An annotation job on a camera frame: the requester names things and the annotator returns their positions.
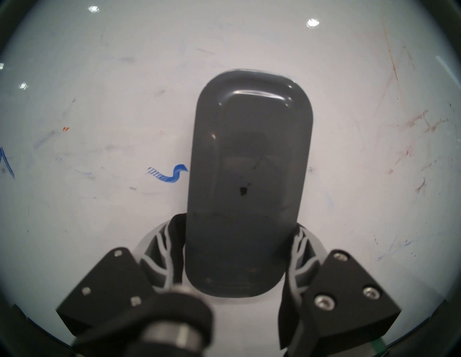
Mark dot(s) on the grey whiteboard eraser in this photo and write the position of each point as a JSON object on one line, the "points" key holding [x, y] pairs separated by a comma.
{"points": [[248, 162]]}

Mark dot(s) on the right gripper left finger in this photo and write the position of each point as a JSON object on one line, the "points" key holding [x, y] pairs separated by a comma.
{"points": [[108, 288]]}

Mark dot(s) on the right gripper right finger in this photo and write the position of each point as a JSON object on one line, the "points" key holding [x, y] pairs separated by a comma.
{"points": [[342, 298]]}

